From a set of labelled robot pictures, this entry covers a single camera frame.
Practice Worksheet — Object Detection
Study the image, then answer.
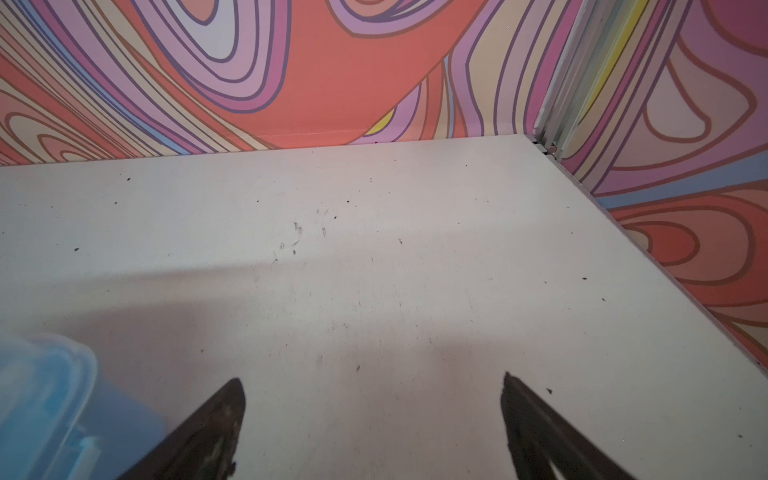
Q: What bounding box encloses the blue plastic tool box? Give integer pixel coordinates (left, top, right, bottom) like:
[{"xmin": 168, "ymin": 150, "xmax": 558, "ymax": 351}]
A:
[{"xmin": 1, "ymin": 335, "xmax": 167, "ymax": 479}]

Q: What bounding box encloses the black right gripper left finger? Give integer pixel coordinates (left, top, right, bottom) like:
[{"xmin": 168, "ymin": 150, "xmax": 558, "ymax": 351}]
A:
[{"xmin": 120, "ymin": 378, "xmax": 246, "ymax": 480}]

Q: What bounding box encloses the aluminium frame corner post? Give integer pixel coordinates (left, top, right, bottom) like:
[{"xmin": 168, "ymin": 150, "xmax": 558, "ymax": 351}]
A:
[{"xmin": 534, "ymin": 1, "xmax": 648, "ymax": 161}]

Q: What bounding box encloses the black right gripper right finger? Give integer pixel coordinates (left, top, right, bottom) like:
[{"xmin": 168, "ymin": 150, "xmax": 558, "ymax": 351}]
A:
[{"xmin": 501, "ymin": 373, "xmax": 632, "ymax": 480}]

